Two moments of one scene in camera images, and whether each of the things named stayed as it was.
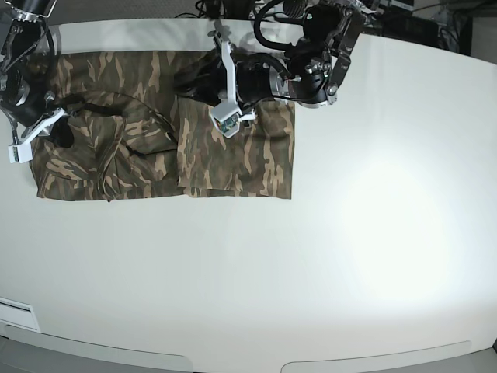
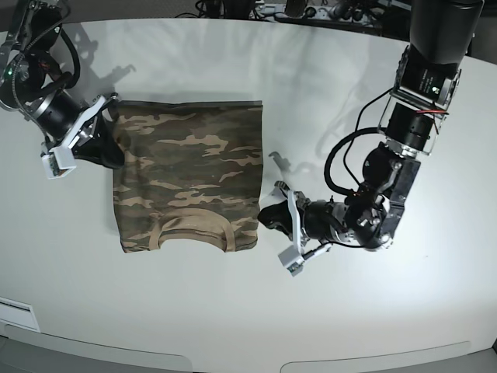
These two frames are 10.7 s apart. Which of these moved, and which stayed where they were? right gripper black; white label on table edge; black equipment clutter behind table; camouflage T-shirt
Moved: right gripper black; camouflage T-shirt
Stayed: white label on table edge; black equipment clutter behind table
